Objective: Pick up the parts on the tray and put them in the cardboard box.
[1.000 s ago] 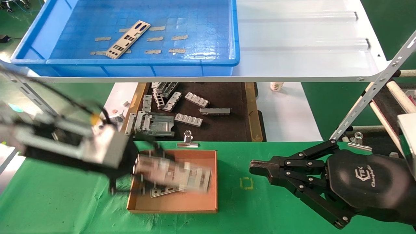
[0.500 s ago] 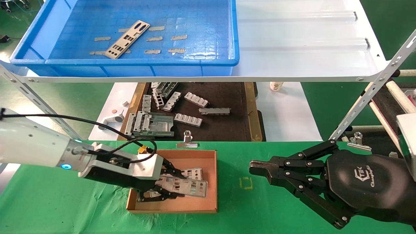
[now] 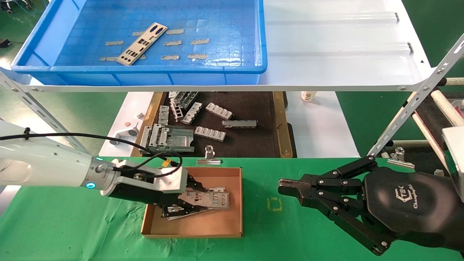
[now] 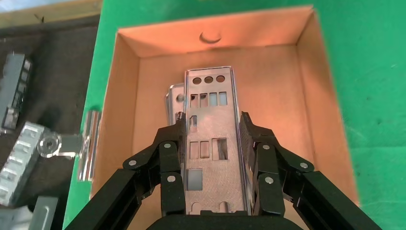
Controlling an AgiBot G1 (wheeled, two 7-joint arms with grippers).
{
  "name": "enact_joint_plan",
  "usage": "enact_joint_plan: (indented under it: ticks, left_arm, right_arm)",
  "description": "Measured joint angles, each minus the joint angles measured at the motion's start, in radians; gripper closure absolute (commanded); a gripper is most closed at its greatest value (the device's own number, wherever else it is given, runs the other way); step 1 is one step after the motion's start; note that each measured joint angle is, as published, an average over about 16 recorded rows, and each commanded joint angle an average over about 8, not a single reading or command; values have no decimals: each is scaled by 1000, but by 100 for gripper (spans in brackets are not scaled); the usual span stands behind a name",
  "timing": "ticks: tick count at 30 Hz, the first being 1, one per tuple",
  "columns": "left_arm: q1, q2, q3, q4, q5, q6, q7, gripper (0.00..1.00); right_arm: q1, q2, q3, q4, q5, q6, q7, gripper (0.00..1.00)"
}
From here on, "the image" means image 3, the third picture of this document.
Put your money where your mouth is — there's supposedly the white plastic pipe fitting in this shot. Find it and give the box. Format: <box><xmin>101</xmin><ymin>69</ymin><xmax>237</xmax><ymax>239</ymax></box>
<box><xmin>109</xmin><ymin>123</ymin><xmax>139</xmax><ymax>145</ymax></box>

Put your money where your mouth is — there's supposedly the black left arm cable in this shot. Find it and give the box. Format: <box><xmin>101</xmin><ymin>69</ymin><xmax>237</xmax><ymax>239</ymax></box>
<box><xmin>0</xmin><ymin>127</ymin><xmax>183</xmax><ymax>179</ymax></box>

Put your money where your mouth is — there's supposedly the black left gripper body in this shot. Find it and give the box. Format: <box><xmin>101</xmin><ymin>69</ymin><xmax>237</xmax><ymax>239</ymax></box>
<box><xmin>109</xmin><ymin>183</ymin><xmax>189</xmax><ymax>208</ymax></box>

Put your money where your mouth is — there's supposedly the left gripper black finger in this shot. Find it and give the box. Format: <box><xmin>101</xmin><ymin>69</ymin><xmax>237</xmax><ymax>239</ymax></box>
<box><xmin>161</xmin><ymin>202</ymin><xmax>204</xmax><ymax>218</ymax></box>
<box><xmin>185</xmin><ymin>174</ymin><xmax>210</xmax><ymax>193</ymax></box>

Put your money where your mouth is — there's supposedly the blue plastic tray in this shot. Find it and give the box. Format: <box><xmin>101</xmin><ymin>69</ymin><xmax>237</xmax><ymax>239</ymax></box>
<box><xmin>11</xmin><ymin>0</ymin><xmax>268</xmax><ymax>86</ymax></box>

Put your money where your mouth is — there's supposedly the green table cloth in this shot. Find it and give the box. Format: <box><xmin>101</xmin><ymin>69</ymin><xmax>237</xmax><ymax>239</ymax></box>
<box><xmin>0</xmin><ymin>157</ymin><xmax>464</xmax><ymax>261</ymax></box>

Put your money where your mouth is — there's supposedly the silver binder clip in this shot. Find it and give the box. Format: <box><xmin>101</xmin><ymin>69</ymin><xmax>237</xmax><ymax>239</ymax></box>
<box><xmin>197</xmin><ymin>145</ymin><xmax>221</xmax><ymax>165</ymax></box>
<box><xmin>388</xmin><ymin>147</ymin><xmax>415</xmax><ymax>170</ymax></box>

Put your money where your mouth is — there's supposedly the white perforated angle bar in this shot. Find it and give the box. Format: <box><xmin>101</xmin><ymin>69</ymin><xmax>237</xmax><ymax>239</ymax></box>
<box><xmin>0</xmin><ymin>71</ymin><xmax>89</xmax><ymax>157</ymax></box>
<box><xmin>368</xmin><ymin>33</ymin><xmax>464</xmax><ymax>157</ymax></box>

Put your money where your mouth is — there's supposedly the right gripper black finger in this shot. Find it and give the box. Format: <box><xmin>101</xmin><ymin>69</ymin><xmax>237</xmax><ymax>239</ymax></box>
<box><xmin>278</xmin><ymin>191</ymin><xmax>394</xmax><ymax>256</ymax></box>
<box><xmin>278</xmin><ymin>156</ymin><xmax>378</xmax><ymax>199</ymax></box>

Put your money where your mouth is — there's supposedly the black chair base with casters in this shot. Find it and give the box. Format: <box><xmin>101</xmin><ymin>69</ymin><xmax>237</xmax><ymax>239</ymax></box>
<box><xmin>0</xmin><ymin>0</ymin><xmax>34</xmax><ymax>14</ymax></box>

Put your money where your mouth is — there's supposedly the large grey metal frame plate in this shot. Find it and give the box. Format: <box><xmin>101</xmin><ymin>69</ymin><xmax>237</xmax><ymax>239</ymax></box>
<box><xmin>150</xmin><ymin>124</ymin><xmax>194</xmax><ymax>153</ymax></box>

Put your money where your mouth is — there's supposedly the white metal shelf board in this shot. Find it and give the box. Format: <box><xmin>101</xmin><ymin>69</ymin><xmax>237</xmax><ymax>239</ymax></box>
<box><xmin>0</xmin><ymin>0</ymin><xmax>434</xmax><ymax>92</ymax></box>

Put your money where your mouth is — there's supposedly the cream tube frame cart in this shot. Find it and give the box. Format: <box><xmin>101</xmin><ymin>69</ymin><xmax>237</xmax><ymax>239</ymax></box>
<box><xmin>390</xmin><ymin>77</ymin><xmax>464</xmax><ymax>178</ymax></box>

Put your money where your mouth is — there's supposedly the long grey metal bar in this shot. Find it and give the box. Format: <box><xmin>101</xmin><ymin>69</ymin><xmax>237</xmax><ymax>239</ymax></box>
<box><xmin>222</xmin><ymin>120</ymin><xmax>257</xmax><ymax>129</ymax></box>

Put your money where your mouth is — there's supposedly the slotted metal bracket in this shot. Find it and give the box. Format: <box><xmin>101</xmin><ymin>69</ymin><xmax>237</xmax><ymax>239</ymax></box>
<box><xmin>169</xmin><ymin>92</ymin><xmax>199</xmax><ymax>109</ymax></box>

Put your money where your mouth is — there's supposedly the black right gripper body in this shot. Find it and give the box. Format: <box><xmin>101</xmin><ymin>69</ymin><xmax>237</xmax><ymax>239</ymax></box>
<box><xmin>362</xmin><ymin>166</ymin><xmax>464</xmax><ymax>251</ymax></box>

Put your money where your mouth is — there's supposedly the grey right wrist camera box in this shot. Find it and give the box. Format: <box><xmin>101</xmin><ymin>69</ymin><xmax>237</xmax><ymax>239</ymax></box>
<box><xmin>442</xmin><ymin>126</ymin><xmax>464</xmax><ymax>202</ymax></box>

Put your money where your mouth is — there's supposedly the ribbed grey metal bracket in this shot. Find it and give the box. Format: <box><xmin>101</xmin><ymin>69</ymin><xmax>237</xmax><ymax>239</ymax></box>
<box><xmin>194</xmin><ymin>126</ymin><xmax>226</xmax><ymax>142</ymax></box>
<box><xmin>206</xmin><ymin>103</ymin><xmax>233</xmax><ymax>120</ymax></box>

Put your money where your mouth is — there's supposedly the shallow brown cardboard box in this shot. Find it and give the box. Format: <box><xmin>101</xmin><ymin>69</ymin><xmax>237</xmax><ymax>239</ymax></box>
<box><xmin>141</xmin><ymin>167</ymin><xmax>243</xmax><ymax>239</ymax></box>

